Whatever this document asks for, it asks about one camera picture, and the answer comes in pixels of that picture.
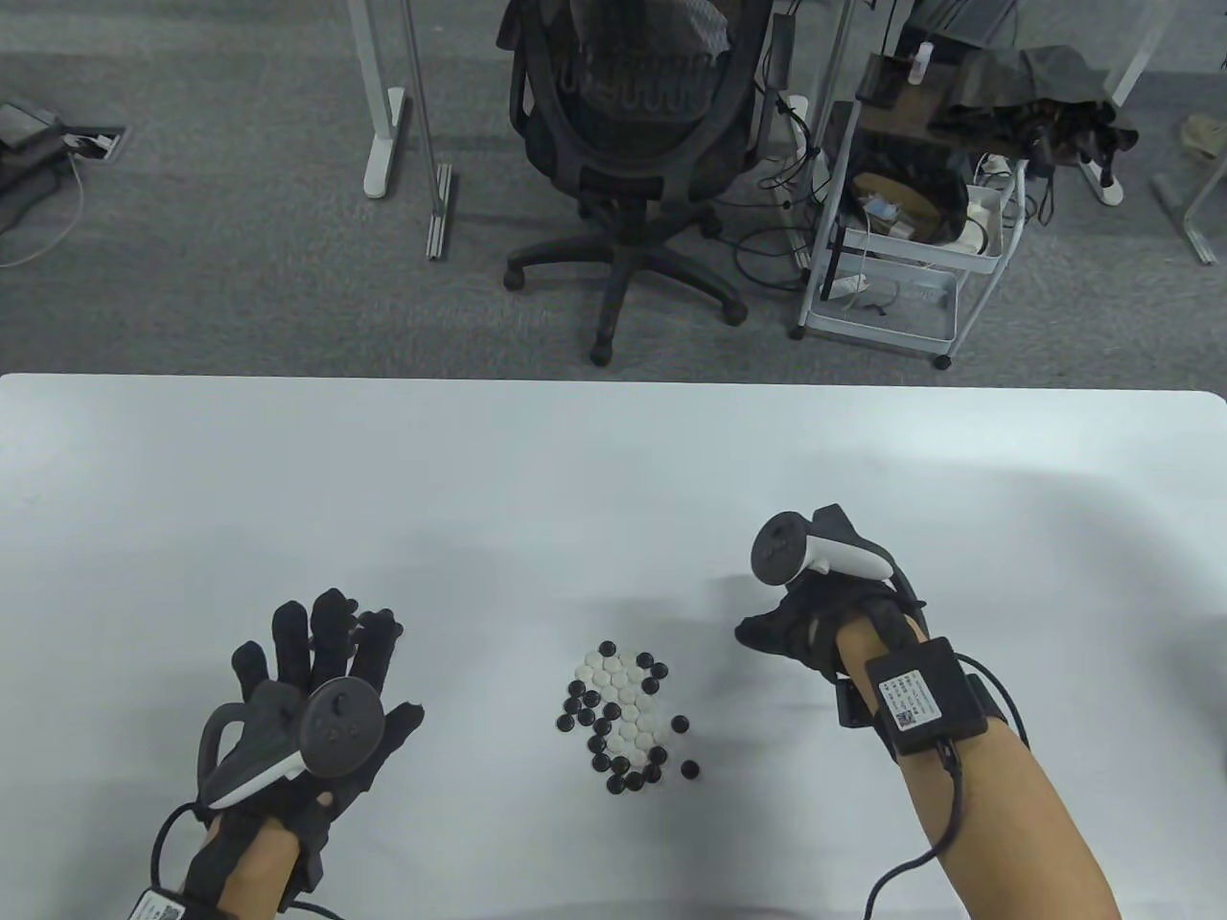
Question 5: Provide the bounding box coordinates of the person's right hand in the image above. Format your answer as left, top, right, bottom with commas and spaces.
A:
735, 505, 926, 683

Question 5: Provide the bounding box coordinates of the person's left hand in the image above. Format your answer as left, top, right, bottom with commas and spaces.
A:
231, 588, 425, 892

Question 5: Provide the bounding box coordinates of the mixed black white go stones pile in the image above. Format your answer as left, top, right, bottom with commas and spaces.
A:
556, 640, 701, 794

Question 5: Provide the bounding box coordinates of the person's right forearm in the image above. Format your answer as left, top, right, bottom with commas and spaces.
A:
836, 618, 1123, 920

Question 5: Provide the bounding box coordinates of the person's left forearm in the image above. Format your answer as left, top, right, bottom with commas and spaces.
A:
187, 819, 306, 920

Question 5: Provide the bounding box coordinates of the grey white left hand controller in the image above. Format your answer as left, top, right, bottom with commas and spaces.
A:
197, 678, 386, 809

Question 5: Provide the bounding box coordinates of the grey white hand controller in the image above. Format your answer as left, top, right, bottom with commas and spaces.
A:
197, 678, 386, 809
750, 513, 897, 586

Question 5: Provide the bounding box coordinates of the grey white right hand controller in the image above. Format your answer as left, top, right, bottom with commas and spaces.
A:
750, 513, 897, 586

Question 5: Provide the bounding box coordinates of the white utility cart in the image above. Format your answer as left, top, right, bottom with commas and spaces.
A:
788, 53, 1031, 372

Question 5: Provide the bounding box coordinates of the black mesh office chair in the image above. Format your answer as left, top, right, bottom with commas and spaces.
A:
498, 0, 776, 367

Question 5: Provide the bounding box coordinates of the white desk leg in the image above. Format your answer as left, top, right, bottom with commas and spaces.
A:
347, 0, 408, 200
1112, 0, 1180, 106

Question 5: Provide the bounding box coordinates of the white power strip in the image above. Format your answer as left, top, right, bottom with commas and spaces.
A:
1074, 151, 1124, 207

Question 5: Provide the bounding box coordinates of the floor socket box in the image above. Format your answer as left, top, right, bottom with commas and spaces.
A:
60, 123, 130, 164

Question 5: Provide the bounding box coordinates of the grey metal floor foot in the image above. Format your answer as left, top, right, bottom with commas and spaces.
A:
1150, 171, 1218, 266

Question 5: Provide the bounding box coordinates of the black power adapter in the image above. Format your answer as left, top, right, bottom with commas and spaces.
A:
764, 14, 799, 94

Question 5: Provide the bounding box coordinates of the black cloth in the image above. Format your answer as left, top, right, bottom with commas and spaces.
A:
930, 43, 1142, 164

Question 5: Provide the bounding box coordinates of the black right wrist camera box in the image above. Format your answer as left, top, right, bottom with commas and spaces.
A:
866, 639, 991, 760

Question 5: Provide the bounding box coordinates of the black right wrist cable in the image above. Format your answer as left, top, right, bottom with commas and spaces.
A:
863, 656, 1031, 920

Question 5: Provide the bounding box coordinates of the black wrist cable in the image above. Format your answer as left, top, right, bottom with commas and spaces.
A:
151, 803, 212, 894
863, 656, 1031, 920

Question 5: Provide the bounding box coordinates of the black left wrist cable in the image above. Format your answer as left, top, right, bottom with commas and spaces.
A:
151, 803, 212, 894

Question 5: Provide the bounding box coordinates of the aluminium profile post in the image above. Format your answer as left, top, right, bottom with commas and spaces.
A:
398, 0, 453, 260

